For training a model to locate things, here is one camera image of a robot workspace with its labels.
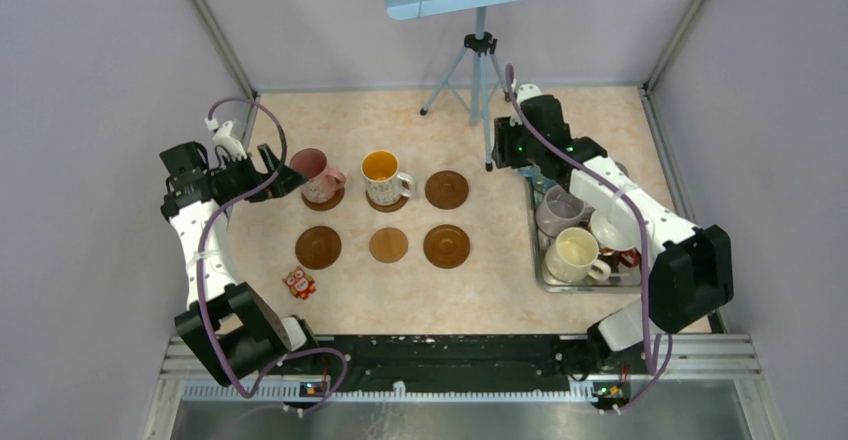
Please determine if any pink mug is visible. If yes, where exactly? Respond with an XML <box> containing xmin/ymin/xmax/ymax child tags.
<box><xmin>290</xmin><ymin>148</ymin><xmax>347</xmax><ymax>204</ymax></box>

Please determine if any dark wooden coaster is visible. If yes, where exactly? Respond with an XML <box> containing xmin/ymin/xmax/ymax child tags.
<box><xmin>366</xmin><ymin>194</ymin><xmax>409</xmax><ymax>213</ymax></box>
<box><xmin>423</xmin><ymin>224</ymin><xmax>471</xmax><ymax>269</ymax></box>
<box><xmin>295</xmin><ymin>226</ymin><xmax>342</xmax><ymax>270</ymax></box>
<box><xmin>425</xmin><ymin>170</ymin><xmax>469</xmax><ymax>210</ymax></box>
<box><xmin>301</xmin><ymin>185</ymin><xmax>346</xmax><ymax>212</ymax></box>

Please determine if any lilac mug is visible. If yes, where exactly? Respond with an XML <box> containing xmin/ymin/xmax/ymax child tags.
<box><xmin>535</xmin><ymin>185</ymin><xmax>594</xmax><ymax>238</ymax></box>

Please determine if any patterned mug yellow inside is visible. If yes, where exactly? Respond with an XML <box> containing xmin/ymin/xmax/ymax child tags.
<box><xmin>361</xmin><ymin>150</ymin><xmax>417</xmax><ymax>204</ymax></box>

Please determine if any light wooden coaster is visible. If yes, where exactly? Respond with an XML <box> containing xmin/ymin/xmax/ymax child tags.
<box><xmin>369</xmin><ymin>227</ymin><xmax>408</xmax><ymax>264</ymax></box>

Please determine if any white red mug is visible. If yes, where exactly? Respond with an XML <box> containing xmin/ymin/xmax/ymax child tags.
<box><xmin>588</xmin><ymin>211</ymin><xmax>641</xmax><ymax>269</ymax></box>

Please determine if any metal tray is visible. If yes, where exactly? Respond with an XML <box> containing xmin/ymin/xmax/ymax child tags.
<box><xmin>524</xmin><ymin>177</ymin><xmax>641</xmax><ymax>294</ymax></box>

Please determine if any blue mug yellow inside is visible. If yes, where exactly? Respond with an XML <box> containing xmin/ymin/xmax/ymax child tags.
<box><xmin>518</xmin><ymin>166</ymin><xmax>556</xmax><ymax>193</ymax></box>

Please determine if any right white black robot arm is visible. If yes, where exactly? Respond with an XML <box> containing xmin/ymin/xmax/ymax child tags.
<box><xmin>491</xmin><ymin>93</ymin><xmax>734</xmax><ymax>372</ymax></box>

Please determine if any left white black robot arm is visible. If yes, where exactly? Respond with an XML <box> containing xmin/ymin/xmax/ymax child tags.
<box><xmin>160</xmin><ymin>142</ymin><xmax>321</xmax><ymax>386</ymax></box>

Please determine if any red owl figurine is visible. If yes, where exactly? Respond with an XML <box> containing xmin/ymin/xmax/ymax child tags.
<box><xmin>283</xmin><ymin>266</ymin><xmax>316</xmax><ymax>300</ymax></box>

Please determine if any cream mug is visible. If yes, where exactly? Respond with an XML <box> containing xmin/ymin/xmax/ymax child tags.
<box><xmin>544</xmin><ymin>227</ymin><xmax>612</xmax><ymax>283</ymax></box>

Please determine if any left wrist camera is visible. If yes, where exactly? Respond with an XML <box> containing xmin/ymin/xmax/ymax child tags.
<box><xmin>204</xmin><ymin>117</ymin><xmax>248</xmax><ymax>160</ymax></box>

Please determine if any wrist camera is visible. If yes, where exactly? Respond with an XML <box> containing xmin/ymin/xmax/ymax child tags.
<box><xmin>204</xmin><ymin>117</ymin><xmax>248</xmax><ymax>160</ymax></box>
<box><xmin>514</xmin><ymin>83</ymin><xmax>544</xmax><ymax>105</ymax></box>

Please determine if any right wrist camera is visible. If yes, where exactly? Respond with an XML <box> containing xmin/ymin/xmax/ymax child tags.
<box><xmin>514</xmin><ymin>83</ymin><xmax>544</xmax><ymax>105</ymax></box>

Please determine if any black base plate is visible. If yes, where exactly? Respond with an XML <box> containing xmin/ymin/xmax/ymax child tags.
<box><xmin>258</xmin><ymin>333</ymin><xmax>654</xmax><ymax>395</ymax></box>

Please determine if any grey cable duct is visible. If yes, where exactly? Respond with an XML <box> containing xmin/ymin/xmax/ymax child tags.
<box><xmin>182</xmin><ymin>380</ymin><xmax>598</xmax><ymax>403</ymax></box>

